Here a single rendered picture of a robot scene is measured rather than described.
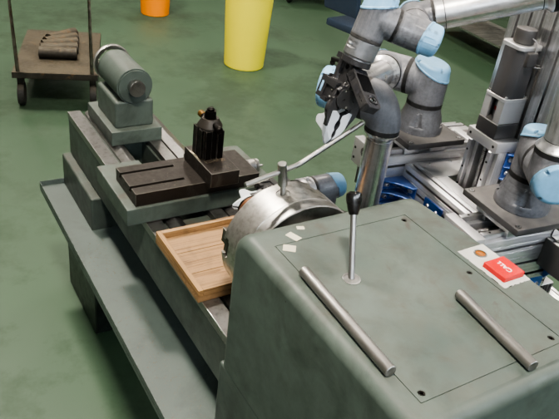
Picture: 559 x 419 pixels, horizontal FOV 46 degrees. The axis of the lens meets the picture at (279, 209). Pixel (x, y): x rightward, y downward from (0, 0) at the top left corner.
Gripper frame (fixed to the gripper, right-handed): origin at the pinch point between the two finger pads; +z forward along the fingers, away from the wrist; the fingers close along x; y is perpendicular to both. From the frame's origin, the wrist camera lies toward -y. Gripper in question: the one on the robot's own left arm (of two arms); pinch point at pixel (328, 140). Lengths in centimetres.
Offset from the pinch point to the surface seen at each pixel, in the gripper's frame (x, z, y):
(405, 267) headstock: 2.8, 9.9, -38.1
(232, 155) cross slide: -21, 35, 64
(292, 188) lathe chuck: 5.6, 13.2, -0.6
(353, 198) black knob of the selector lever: 16.7, -0.6, -30.4
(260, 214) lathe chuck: 14.3, 19.1, -3.7
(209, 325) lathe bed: 11, 58, 3
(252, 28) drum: -210, 46, 367
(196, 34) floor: -220, 86, 474
